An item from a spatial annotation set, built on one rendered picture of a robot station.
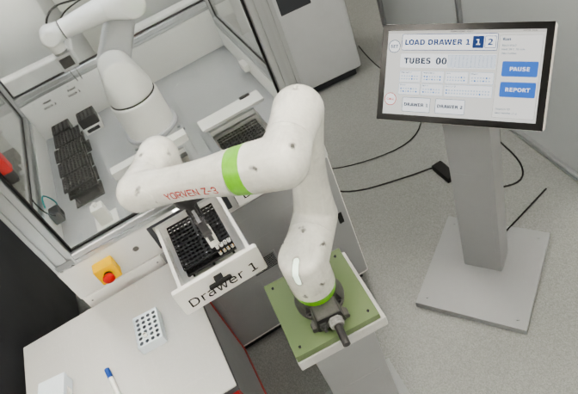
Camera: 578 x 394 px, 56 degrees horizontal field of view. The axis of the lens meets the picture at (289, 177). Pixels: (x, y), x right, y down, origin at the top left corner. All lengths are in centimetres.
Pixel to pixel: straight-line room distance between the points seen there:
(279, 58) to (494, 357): 142
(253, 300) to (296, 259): 94
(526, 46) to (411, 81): 35
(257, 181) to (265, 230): 98
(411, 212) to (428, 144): 51
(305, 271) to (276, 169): 39
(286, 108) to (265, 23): 55
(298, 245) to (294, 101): 42
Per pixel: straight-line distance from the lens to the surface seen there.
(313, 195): 144
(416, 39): 184
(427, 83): 182
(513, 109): 175
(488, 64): 177
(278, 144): 112
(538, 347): 240
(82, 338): 203
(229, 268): 168
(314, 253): 143
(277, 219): 211
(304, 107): 121
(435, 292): 250
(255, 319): 244
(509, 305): 245
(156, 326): 185
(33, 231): 187
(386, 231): 278
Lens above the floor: 212
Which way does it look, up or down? 41 degrees down
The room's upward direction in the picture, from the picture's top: 24 degrees counter-clockwise
